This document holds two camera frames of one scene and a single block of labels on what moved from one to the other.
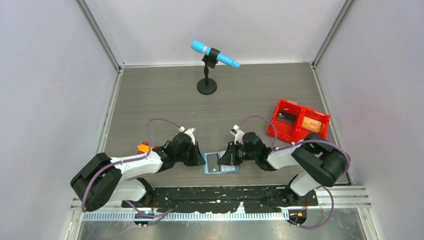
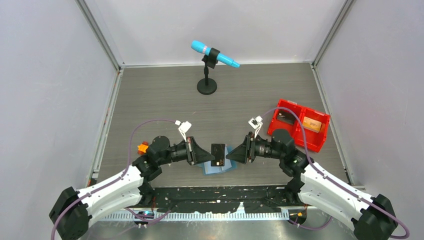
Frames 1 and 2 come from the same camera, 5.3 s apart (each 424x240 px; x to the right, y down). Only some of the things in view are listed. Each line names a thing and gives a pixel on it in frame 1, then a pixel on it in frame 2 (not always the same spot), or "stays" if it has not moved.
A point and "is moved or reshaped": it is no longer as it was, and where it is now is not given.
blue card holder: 212,167 is moved or reshaped
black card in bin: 286,116 stays
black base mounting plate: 221,200 stays
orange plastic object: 143,148 stays
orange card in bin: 312,124 stays
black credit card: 212,162 is moved or reshaped
